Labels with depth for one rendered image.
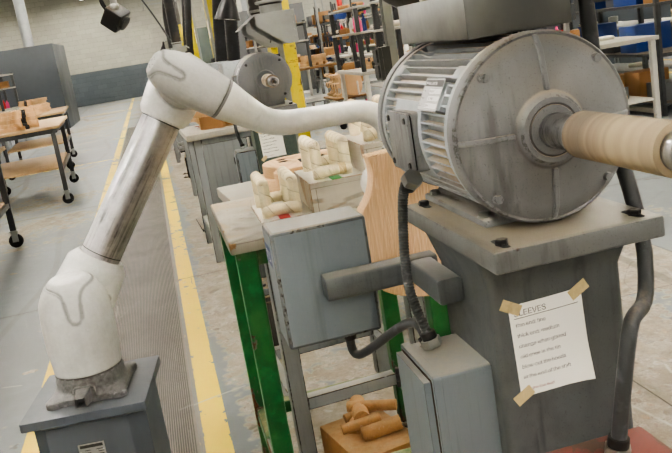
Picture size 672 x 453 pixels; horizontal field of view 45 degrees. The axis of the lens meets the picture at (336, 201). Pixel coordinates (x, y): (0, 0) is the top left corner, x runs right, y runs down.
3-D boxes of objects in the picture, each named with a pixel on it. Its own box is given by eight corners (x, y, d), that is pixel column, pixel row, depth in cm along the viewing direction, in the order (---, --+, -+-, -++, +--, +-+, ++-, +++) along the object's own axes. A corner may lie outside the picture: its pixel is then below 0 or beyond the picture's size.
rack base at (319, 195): (371, 204, 229) (366, 172, 227) (314, 216, 226) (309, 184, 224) (348, 190, 255) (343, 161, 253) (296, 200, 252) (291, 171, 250)
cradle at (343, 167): (354, 172, 229) (352, 160, 228) (315, 179, 227) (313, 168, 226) (351, 170, 232) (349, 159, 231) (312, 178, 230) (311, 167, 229)
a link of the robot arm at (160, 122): (32, 333, 195) (36, 308, 215) (97, 355, 200) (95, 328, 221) (165, 39, 194) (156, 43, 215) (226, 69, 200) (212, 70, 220)
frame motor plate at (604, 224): (666, 236, 106) (664, 208, 105) (496, 276, 101) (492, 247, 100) (537, 194, 140) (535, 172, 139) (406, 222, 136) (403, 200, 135)
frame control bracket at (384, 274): (440, 277, 133) (437, 254, 132) (329, 302, 130) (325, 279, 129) (432, 271, 137) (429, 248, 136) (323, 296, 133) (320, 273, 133)
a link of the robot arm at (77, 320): (51, 387, 180) (28, 293, 176) (53, 359, 197) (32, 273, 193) (125, 367, 184) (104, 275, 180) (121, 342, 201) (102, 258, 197)
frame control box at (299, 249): (447, 385, 125) (424, 224, 120) (312, 420, 121) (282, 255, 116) (399, 334, 149) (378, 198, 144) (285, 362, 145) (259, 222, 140)
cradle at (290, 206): (303, 210, 228) (301, 199, 227) (263, 219, 225) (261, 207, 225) (301, 208, 231) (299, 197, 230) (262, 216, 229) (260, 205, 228)
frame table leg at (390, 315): (417, 426, 292) (380, 182, 274) (403, 430, 291) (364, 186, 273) (412, 420, 297) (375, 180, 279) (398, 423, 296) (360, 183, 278)
